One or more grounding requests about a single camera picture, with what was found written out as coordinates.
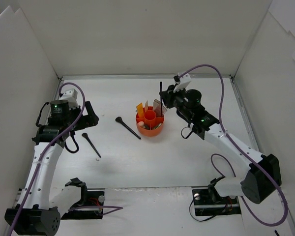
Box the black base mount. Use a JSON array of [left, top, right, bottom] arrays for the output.
[[61, 177, 105, 220], [189, 177, 241, 222]]

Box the orange sunscreen tube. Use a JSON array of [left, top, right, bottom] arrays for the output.
[[136, 103, 145, 118]]

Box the brown eyeshadow palette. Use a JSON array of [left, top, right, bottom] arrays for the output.
[[152, 100, 167, 117]]

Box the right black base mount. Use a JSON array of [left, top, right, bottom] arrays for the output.
[[189, 177, 241, 222]]

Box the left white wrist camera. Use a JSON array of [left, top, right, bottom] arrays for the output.
[[59, 88, 79, 109]]

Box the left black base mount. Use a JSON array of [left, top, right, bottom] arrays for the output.
[[61, 177, 105, 220]]

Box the small black makeup brush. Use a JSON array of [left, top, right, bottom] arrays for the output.
[[82, 133, 101, 158]]

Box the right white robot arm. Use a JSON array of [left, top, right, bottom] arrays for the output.
[[159, 85, 282, 204]]

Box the beige makeup sponge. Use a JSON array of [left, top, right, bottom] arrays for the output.
[[138, 121, 145, 127]]

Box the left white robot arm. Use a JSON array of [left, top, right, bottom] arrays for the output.
[[4, 98, 99, 236]]

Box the orange round organizer container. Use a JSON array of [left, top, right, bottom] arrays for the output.
[[135, 106, 165, 137]]

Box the large black makeup brush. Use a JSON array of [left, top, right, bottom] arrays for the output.
[[115, 117, 141, 140]]

